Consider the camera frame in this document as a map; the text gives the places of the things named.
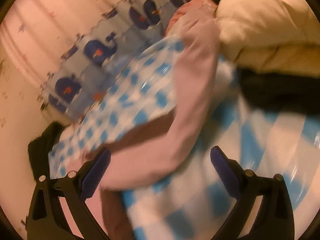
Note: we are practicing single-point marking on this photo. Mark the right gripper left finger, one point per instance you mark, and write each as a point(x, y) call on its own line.
point(46, 219)

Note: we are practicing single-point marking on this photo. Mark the pile of clothes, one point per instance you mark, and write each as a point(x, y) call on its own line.
point(272, 90)

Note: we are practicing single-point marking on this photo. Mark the blue white checkered plastic sheet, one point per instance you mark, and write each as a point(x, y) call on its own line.
point(192, 203)

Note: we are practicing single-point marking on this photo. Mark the cream puffy duvet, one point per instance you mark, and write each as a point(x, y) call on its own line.
point(270, 36)

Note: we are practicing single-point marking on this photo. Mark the black garment on bed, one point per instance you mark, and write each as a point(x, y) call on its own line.
point(39, 148)

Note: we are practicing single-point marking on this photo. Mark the whale pattern curtain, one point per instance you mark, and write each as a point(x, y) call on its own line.
point(96, 59)

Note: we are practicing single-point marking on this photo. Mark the pink and brown jacket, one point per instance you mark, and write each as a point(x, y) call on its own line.
point(150, 152)

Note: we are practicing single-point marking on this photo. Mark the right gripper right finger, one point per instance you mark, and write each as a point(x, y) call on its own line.
point(275, 216)

